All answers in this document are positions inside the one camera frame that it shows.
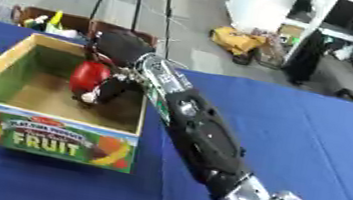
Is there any clear wire basket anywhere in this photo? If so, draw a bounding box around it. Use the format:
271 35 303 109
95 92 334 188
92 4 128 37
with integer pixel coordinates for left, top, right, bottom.
251 33 291 72

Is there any brown crate with toys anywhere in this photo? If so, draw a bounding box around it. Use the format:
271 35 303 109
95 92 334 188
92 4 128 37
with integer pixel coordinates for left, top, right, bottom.
9 2 162 51

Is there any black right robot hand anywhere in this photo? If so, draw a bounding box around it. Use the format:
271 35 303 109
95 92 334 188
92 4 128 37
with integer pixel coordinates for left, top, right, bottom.
73 25 160 115

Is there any white cabinet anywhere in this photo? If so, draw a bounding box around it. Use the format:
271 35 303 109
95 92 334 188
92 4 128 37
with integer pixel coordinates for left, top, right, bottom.
219 0 341 47

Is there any yellow bag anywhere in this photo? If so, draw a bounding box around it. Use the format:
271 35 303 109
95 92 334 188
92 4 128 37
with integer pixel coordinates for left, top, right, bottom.
206 23 271 61

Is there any black hanging garment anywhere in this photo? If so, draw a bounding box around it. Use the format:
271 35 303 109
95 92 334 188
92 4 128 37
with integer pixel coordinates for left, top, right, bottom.
280 24 329 89

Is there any red toy fruit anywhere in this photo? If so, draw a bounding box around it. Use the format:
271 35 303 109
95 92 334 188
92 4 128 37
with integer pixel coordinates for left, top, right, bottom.
65 57 115 100

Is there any cardboard box with green inside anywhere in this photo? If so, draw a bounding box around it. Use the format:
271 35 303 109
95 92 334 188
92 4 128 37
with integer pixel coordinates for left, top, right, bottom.
0 27 158 177

